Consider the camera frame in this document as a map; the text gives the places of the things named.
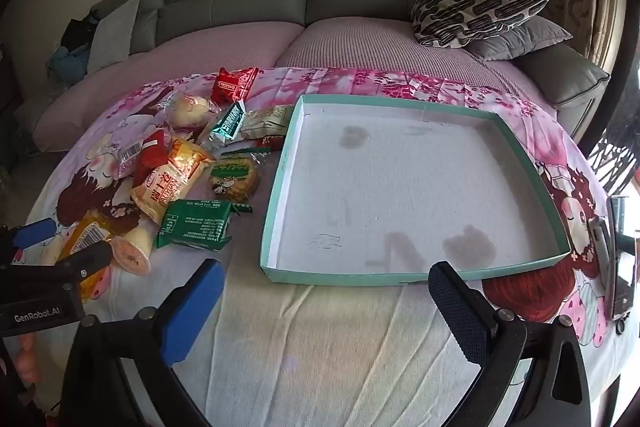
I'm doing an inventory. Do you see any red snack packet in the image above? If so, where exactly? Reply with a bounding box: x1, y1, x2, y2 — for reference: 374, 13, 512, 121
210, 67, 259, 105

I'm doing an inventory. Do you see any light grey pillow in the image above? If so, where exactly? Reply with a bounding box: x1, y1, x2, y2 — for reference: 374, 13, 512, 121
85, 0, 142, 75

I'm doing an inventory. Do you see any red white barcode packet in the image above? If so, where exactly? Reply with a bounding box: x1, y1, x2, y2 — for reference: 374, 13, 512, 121
116, 129, 173, 180

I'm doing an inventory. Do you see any pink roll cake packet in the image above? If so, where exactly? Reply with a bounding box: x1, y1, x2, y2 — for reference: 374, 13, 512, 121
107, 224, 153, 278

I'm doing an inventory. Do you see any green white striped packet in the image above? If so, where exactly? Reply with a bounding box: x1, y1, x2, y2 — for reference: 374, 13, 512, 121
207, 101, 247, 145

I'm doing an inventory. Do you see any black lattice frame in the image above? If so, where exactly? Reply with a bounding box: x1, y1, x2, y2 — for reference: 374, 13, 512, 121
587, 127, 640, 198

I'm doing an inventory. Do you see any pink sofa cover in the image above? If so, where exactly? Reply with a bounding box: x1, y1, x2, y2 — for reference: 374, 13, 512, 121
32, 18, 558, 154

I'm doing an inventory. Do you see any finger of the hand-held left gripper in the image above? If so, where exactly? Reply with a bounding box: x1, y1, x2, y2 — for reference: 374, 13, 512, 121
0, 217, 59, 265
55, 241, 114, 281

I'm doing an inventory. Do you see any orange snack packet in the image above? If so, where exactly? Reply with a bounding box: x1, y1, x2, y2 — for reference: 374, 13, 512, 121
131, 138, 217, 224

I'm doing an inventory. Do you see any person's left hand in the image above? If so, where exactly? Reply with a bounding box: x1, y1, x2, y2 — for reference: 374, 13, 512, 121
14, 338, 42, 384

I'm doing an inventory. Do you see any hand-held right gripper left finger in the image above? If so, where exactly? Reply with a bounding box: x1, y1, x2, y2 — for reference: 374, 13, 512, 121
60, 259, 226, 427

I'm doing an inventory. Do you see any teal cloth bundle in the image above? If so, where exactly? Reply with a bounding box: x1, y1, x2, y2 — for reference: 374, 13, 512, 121
47, 46, 91, 85

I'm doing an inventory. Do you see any black patterned pillow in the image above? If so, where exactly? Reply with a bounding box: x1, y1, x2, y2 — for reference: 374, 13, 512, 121
410, 0, 551, 49

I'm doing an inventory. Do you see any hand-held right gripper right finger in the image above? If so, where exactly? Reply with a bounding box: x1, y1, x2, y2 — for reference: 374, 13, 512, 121
428, 261, 591, 427

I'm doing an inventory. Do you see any black bag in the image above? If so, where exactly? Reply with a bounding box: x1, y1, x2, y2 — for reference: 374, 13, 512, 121
60, 9, 101, 58

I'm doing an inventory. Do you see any yellow snack packet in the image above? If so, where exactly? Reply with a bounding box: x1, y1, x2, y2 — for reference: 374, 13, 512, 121
42, 212, 113, 303

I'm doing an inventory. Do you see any green snack packet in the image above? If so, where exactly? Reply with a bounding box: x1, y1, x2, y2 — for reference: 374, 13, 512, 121
156, 199, 253, 252

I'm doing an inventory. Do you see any pale green white packet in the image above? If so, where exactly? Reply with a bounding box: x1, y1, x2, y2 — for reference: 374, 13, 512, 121
241, 104, 296, 142

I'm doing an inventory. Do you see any teal cardboard box tray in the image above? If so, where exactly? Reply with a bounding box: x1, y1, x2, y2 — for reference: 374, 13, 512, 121
259, 94, 572, 287

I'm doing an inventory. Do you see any pink printed blanket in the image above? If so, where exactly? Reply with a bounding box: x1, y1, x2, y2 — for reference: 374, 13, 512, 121
15, 67, 640, 427

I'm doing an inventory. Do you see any round cookie packet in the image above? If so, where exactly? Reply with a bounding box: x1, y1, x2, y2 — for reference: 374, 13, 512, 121
207, 147, 273, 202

